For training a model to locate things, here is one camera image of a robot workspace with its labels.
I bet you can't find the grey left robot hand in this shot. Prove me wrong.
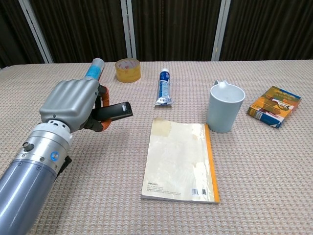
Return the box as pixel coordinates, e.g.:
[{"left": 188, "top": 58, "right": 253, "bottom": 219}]
[{"left": 39, "top": 78, "right": 113, "bottom": 133}]

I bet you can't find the black stapler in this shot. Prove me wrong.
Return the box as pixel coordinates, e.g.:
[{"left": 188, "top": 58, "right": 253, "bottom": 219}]
[{"left": 97, "top": 101, "right": 134, "bottom": 122}]

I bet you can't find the yellow spine notebook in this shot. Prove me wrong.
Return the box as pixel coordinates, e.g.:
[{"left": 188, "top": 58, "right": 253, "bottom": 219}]
[{"left": 140, "top": 117, "right": 221, "bottom": 204}]

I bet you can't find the clear plastic wrap roll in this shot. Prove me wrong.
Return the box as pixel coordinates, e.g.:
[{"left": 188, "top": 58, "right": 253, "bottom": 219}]
[{"left": 84, "top": 58, "right": 106, "bottom": 81}]

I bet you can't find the yellowish packing tape roll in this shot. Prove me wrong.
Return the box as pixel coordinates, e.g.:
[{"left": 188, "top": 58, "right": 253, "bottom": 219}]
[{"left": 115, "top": 58, "right": 141, "bottom": 83}]

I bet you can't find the blue and white tube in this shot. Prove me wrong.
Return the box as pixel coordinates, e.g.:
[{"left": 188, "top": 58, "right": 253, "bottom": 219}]
[{"left": 154, "top": 68, "right": 173, "bottom": 107}]

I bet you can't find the woven beige tablecloth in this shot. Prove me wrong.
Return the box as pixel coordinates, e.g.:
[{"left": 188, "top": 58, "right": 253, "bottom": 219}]
[{"left": 0, "top": 59, "right": 313, "bottom": 235}]

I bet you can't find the light blue plastic cup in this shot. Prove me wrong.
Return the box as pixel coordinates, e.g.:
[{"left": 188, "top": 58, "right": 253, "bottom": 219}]
[{"left": 206, "top": 80, "right": 246, "bottom": 134}]

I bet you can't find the orange and blue box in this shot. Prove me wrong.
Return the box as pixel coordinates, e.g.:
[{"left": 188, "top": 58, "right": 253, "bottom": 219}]
[{"left": 246, "top": 86, "right": 302, "bottom": 129}]

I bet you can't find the grey partition post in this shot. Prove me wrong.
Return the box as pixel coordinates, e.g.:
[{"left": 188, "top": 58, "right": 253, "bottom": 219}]
[
  {"left": 211, "top": 0, "right": 231, "bottom": 62},
  {"left": 120, "top": 0, "right": 137, "bottom": 60},
  {"left": 18, "top": 0, "right": 54, "bottom": 64}
]

